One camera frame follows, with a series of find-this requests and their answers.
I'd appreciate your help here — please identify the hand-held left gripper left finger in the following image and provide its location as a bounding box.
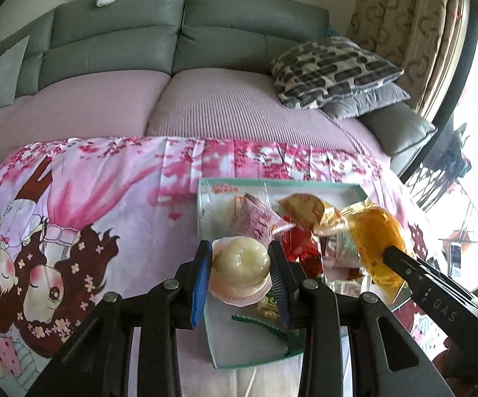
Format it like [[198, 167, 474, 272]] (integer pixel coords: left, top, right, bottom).
[[26, 239, 214, 397]]

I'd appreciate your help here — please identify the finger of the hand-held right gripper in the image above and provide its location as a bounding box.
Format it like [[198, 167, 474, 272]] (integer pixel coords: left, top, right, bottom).
[[383, 246, 434, 288]]

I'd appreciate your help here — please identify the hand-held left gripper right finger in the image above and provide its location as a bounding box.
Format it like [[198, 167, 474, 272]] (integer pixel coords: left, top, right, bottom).
[[267, 241, 456, 397]]

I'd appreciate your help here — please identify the pale yellow jelly cup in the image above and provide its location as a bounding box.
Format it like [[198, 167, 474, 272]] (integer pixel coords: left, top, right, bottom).
[[211, 236, 273, 307]]

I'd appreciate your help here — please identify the orange yellow bread packet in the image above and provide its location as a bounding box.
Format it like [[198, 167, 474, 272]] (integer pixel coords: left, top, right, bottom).
[[340, 202, 407, 286]]

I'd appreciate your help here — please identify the green white snack packet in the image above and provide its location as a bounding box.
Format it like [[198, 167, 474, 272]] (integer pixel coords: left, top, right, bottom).
[[326, 232, 366, 269]]

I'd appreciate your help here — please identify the teal shallow cardboard box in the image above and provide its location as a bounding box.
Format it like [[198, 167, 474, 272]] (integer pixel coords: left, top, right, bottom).
[[196, 178, 413, 370]]

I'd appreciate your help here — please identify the green yellow snack packet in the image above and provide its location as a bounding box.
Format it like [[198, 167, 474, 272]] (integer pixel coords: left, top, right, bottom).
[[231, 289, 306, 356]]

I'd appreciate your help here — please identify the red snack packet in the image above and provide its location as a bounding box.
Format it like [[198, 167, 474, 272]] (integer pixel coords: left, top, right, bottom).
[[280, 225, 324, 276]]

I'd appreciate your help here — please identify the silver phone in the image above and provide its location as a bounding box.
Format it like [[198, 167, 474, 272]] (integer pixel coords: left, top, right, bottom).
[[449, 243, 463, 276]]

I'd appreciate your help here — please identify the cream white snack packet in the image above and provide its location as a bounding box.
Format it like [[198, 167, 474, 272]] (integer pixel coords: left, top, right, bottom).
[[326, 275, 372, 298]]

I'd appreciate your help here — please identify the pink printed snack packet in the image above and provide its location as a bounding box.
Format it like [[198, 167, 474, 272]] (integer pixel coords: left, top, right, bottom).
[[233, 192, 295, 241]]

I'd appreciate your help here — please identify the white packet with orange label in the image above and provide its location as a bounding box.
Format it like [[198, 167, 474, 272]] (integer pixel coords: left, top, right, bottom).
[[197, 182, 243, 238]]

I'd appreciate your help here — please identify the golden pastry packet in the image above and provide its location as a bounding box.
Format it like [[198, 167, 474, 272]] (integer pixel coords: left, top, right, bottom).
[[278, 194, 343, 232]]

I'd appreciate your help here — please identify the black metal rack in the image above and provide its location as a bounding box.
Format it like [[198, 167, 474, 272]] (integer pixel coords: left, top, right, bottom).
[[404, 123, 473, 211]]

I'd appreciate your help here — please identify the pink printed blanket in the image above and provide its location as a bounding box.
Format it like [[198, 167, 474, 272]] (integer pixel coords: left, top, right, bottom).
[[0, 136, 450, 397]]

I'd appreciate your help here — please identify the grey pillow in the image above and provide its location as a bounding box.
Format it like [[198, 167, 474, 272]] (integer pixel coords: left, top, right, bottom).
[[322, 83, 411, 120]]

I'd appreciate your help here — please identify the pink sofa cover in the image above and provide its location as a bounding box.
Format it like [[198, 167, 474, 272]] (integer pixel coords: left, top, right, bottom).
[[0, 68, 392, 174]]

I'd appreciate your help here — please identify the black white patterned pillow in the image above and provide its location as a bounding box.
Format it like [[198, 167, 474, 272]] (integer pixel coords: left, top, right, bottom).
[[270, 36, 405, 110]]

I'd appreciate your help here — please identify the beige patterned curtain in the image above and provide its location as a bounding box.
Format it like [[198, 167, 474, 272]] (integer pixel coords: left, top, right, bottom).
[[346, 0, 471, 114]]

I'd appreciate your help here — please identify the grey sofa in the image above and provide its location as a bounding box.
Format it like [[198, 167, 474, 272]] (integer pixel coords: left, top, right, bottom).
[[0, 0, 438, 174]]

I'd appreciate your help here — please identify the light grey cushion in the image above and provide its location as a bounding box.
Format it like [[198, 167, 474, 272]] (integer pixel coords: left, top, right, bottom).
[[0, 35, 30, 111]]

